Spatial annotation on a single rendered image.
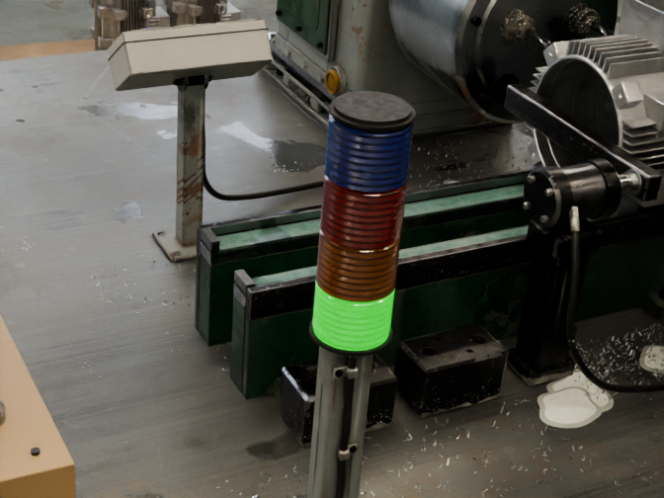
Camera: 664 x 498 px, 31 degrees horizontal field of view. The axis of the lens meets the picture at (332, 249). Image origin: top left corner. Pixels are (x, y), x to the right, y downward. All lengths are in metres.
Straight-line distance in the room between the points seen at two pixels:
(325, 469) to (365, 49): 0.86
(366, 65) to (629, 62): 0.50
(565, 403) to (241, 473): 0.36
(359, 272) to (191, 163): 0.60
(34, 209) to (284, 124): 0.44
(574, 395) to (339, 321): 0.46
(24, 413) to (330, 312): 0.36
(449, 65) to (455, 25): 0.06
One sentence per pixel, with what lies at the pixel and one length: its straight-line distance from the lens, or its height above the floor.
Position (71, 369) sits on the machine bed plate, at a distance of 1.29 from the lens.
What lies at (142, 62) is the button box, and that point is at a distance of 1.35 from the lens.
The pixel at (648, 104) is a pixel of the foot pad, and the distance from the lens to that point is 1.34.
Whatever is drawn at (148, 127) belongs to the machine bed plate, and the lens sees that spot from 1.81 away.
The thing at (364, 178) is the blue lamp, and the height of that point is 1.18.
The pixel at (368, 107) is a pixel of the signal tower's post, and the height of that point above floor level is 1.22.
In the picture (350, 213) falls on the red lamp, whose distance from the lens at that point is 0.85.
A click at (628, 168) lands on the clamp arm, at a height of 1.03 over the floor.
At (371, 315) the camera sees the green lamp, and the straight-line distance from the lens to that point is 0.89.
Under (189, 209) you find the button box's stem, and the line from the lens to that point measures 1.47.
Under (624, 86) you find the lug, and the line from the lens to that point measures 1.32.
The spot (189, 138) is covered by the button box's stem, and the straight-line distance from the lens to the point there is 1.42.
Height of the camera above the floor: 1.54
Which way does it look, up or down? 29 degrees down
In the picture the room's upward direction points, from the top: 5 degrees clockwise
